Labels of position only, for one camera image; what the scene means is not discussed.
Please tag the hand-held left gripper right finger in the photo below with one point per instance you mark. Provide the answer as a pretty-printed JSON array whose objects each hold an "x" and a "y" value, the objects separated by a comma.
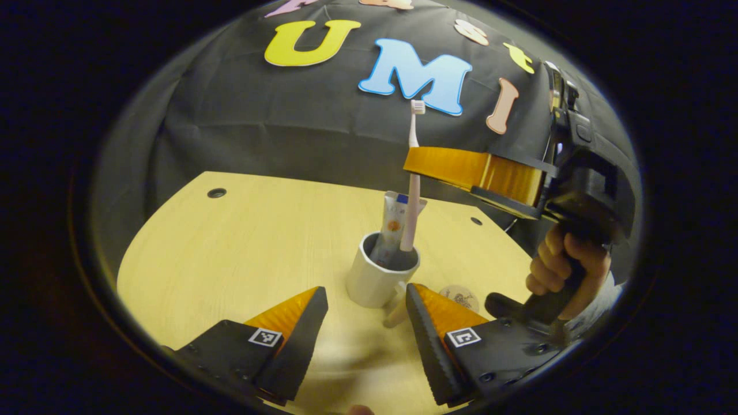
[{"x": 429, "y": 346}]

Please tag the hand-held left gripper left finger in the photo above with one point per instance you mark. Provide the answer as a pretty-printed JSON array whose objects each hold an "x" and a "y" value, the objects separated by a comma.
[{"x": 300, "y": 351}]

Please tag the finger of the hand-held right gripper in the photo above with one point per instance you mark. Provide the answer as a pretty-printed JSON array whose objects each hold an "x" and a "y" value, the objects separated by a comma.
[{"x": 461, "y": 167}]

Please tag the round cork coaster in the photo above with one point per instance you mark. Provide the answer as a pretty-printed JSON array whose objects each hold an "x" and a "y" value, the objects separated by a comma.
[{"x": 458, "y": 297}]

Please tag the pale pink toothbrush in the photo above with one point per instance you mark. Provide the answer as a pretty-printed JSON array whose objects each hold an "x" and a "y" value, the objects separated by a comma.
[{"x": 413, "y": 207}]

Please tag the white cup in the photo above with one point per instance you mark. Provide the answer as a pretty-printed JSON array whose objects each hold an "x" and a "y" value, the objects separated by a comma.
[{"x": 369, "y": 285}]

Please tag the white toothpaste tube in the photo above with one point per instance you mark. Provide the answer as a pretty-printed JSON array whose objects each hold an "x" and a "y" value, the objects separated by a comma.
[{"x": 392, "y": 225}]

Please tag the light wooden desktop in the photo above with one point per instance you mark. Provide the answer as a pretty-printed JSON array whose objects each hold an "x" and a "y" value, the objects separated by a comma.
[{"x": 230, "y": 259}]

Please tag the black backdrop cloth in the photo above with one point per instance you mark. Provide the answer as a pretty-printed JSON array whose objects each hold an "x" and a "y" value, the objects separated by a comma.
[{"x": 259, "y": 115}]

